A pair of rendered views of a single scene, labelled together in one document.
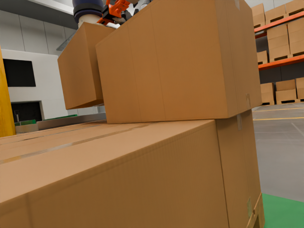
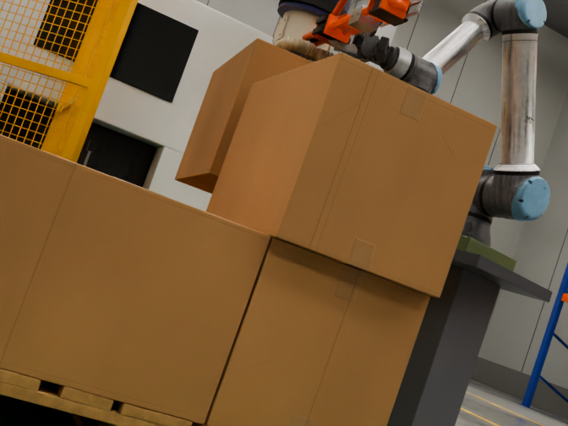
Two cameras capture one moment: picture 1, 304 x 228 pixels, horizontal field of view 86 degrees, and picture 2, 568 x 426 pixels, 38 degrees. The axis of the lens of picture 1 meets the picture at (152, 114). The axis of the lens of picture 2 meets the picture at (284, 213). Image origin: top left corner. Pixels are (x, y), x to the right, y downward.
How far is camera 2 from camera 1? 141 cm
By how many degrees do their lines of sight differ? 27
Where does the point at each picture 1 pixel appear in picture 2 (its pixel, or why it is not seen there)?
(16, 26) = not seen: outside the picture
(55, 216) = (79, 182)
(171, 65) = (279, 155)
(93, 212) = (94, 198)
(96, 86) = (221, 150)
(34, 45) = not seen: outside the picture
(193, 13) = (313, 104)
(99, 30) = (279, 58)
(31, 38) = not seen: outside the picture
